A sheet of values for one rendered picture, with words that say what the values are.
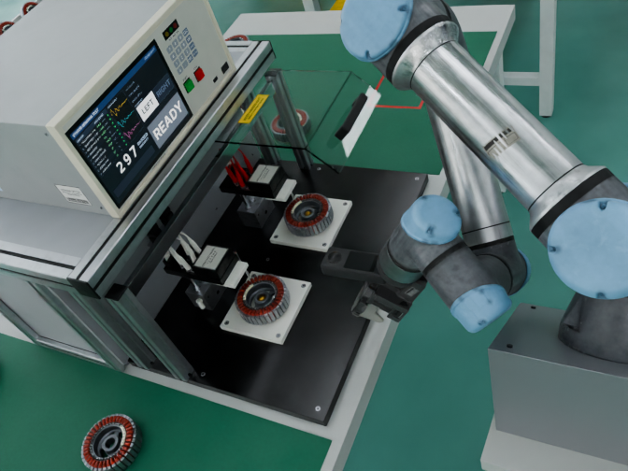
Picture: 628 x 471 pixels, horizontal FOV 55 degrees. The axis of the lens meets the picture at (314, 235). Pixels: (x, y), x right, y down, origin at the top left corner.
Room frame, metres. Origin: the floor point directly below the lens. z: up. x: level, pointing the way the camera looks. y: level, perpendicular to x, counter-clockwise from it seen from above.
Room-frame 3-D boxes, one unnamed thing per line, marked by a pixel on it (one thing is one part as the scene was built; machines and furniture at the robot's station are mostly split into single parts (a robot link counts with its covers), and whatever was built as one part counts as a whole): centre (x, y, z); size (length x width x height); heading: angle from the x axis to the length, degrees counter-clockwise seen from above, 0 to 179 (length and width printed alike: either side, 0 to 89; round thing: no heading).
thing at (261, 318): (0.82, 0.15, 0.80); 0.11 x 0.11 x 0.04
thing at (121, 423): (0.65, 0.51, 0.77); 0.11 x 0.11 x 0.04
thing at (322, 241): (1.01, -0.01, 0.78); 0.15 x 0.15 x 0.01; 50
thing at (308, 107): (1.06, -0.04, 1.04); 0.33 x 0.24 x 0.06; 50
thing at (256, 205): (1.10, 0.11, 0.80); 0.07 x 0.05 x 0.06; 140
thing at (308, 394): (0.92, 0.08, 0.76); 0.64 x 0.47 x 0.02; 140
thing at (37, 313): (0.92, 0.59, 0.91); 0.28 x 0.03 x 0.32; 50
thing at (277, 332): (0.82, 0.15, 0.78); 0.15 x 0.15 x 0.01; 50
